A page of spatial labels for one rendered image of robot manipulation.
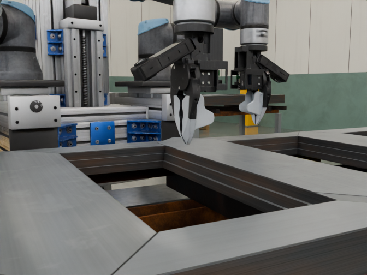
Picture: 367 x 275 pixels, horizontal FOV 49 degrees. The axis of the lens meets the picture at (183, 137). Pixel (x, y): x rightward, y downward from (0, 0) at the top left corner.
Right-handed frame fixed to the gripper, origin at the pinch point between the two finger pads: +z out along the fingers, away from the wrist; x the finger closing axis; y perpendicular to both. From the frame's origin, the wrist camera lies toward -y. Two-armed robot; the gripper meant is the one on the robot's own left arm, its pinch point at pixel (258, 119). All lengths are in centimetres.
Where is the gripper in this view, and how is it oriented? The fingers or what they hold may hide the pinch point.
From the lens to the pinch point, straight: 114.4
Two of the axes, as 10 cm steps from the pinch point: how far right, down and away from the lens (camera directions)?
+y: -8.9, 0.6, -4.5
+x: 4.5, 1.1, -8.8
